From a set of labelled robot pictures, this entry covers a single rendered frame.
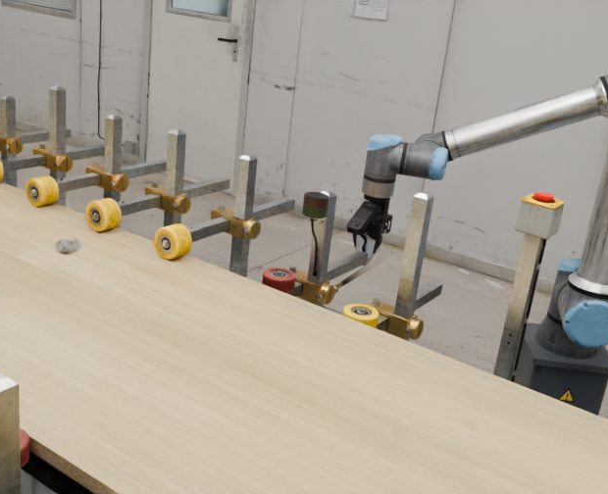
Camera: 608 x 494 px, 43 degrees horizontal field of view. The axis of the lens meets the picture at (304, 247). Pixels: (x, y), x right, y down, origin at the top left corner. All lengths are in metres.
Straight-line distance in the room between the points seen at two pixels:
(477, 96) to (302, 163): 1.28
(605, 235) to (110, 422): 1.40
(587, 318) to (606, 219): 0.27
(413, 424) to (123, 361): 0.53
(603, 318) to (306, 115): 3.22
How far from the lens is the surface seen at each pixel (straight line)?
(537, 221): 1.61
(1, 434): 0.93
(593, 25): 4.35
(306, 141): 5.09
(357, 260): 2.15
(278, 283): 1.83
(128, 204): 2.11
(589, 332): 2.24
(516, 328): 1.71
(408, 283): 1.78
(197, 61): 5.59
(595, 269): 2.21
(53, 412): 1.32
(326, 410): 1.35
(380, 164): 2.11
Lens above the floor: 1.62
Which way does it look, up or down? 20 degrees down
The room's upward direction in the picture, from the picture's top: 7 degrees clockwise
